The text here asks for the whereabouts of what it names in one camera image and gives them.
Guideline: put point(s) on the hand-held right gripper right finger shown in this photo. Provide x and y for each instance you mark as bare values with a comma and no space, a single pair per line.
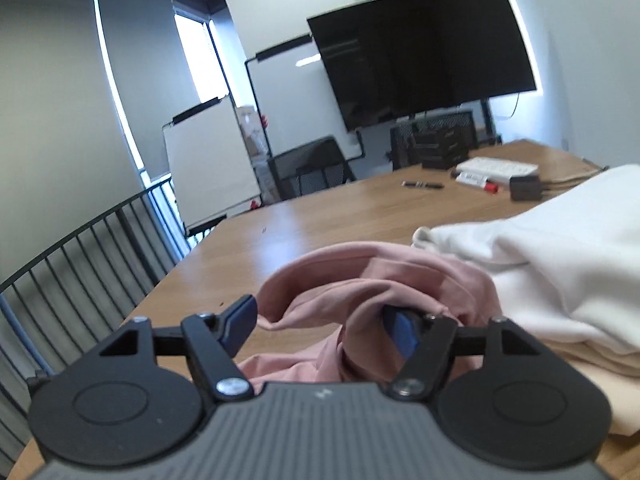
402,334

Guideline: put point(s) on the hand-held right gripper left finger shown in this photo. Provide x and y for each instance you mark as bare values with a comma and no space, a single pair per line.
244,319

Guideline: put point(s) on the pink shirt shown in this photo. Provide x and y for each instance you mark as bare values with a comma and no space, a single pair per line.
320,300

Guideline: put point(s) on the black marker pen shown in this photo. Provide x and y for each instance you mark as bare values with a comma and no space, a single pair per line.
422,184

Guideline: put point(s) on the small flipchart whiteboard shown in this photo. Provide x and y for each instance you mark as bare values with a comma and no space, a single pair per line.
210,165

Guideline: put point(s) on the white garment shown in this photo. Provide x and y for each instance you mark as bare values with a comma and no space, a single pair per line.
550,260

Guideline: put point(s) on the black metal railing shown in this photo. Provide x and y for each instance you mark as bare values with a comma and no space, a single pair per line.
120,206

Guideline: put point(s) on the white marker with red cap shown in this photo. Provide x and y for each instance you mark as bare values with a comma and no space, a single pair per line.
472,179

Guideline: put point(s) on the black mesh office chair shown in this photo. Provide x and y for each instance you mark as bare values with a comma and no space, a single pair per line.
402,140
310,160

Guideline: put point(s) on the small black box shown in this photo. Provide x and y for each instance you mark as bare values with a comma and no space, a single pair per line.
524,187

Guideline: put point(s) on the white keyboard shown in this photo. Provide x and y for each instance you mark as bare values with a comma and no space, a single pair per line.
495,166

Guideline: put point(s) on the cream garment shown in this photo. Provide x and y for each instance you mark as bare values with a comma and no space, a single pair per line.
615,390

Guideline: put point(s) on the black TV stand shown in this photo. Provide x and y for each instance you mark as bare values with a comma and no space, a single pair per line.
492,120

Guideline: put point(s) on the large black-framed whiteboard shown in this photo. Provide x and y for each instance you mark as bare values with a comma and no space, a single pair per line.
290,85

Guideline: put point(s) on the grey roller blind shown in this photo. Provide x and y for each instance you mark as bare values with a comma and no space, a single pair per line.
140,85
50,110

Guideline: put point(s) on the large black TV screen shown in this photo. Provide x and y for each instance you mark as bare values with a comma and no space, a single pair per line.
425,55

